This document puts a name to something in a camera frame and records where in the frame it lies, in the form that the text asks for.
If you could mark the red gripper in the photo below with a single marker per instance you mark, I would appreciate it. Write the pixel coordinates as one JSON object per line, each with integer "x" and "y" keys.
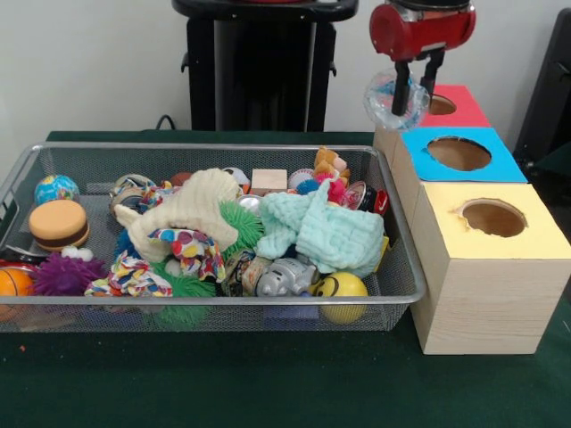
{"x": 415, "y": 33}

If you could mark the clear plastic packet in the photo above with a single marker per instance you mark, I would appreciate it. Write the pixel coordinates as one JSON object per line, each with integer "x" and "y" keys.
{"x": 379, "y": 100}

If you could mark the wooden box with three holes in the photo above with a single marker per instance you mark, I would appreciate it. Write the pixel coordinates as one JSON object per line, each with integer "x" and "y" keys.
{"x": 490, "y": 303}

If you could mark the shallow mesh bin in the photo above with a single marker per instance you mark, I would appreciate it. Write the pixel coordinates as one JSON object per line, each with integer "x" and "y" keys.
{"x": 223, "y": 318}

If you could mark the black stand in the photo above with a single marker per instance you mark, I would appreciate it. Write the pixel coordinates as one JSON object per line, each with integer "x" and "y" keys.
{"x": 548, "y": 89}

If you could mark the dark green table cloth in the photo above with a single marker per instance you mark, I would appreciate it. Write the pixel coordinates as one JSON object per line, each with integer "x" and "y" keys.
{"x": 560, "y": 160}
{"x": 267, "y": 383}

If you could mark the mint muslin cloth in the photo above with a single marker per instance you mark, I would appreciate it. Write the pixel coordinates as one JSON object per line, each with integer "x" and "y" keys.
{"x": 334, "y": 232}

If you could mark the smooth yellow ball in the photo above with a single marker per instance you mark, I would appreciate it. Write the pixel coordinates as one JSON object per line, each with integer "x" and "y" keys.
{"x": 341, "y": 285}

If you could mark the colourful patterned cloth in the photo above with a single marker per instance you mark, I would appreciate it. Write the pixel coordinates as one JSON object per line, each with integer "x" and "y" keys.
{"x": 134, "y": 278}

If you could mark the blue globe ball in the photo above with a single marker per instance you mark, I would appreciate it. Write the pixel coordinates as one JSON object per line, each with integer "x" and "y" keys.
{"x": 55, "y": 189}

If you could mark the foam burger toy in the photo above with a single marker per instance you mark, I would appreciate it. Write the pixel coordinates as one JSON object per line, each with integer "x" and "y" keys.
{"x": 58, "y": 225}

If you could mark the purple spiky rubber ball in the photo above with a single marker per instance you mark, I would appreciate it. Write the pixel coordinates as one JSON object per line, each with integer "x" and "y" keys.
{"x": 67, "y": 276}

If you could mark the small orange basketball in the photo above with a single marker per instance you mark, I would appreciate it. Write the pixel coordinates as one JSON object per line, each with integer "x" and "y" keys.
{"x": 15, "y": 283}

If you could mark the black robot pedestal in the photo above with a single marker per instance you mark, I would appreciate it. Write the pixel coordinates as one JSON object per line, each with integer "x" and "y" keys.
{"x": 267, "y": 67}

